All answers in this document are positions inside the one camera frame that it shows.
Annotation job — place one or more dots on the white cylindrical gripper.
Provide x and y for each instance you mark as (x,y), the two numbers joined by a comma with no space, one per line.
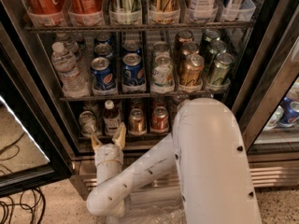
(108,154)

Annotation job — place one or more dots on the brown tea bottle white cap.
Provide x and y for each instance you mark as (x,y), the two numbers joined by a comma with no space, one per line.
(112,118)

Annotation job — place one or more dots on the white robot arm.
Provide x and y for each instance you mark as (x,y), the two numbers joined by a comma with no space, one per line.
(207,149)

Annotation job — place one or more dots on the silver can bottom shelf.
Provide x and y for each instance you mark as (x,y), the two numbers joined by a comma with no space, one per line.
(88,124)

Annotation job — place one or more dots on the gold can bottom shelf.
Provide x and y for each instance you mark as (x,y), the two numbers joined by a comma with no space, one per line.
(137,124)

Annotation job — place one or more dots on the gold can shelf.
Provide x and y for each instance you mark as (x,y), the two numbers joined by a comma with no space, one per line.
(137,124)
(164,11)

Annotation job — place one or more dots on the red can bottom shelf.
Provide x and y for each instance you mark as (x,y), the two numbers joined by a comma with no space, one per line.
(159,120)

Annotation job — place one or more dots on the clear water bottle middle shelf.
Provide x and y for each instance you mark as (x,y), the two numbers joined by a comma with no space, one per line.
(74,81)

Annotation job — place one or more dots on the open fridge glass door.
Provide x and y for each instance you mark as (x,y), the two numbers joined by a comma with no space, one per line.
(31,151)

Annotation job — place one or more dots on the green can top shelf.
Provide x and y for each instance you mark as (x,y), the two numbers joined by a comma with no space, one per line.
(125,12)

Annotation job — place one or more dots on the gold can top shelf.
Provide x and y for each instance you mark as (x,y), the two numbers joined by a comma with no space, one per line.
(164,11)

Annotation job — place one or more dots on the steel fridge bottom grille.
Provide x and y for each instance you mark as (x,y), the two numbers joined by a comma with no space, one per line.
(267,170)

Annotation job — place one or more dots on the blue can right fridge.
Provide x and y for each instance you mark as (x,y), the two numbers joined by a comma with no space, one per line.
(290,112)

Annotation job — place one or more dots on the blue pepsi can left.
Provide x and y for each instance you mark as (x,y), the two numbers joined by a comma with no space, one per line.
(104,82)

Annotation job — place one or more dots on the blue pepsi can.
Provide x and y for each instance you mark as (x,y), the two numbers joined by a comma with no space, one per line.
(104,82)
(133,72)

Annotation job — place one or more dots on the blue pepsi can right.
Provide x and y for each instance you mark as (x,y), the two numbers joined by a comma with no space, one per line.
(133,72)

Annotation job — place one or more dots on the clear plastic bin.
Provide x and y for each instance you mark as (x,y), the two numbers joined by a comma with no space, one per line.
(152,206)

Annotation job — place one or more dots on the gold soda can front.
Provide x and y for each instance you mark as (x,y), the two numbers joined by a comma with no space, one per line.
(190,73)

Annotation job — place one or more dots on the green soda can front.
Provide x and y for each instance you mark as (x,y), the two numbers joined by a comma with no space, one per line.
(217,73)

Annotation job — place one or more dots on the orange can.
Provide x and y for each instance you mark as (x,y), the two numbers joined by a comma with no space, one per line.
(86,12)
(48,13)

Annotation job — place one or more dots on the orange can top left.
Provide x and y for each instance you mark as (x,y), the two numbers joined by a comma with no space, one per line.
(48,13)

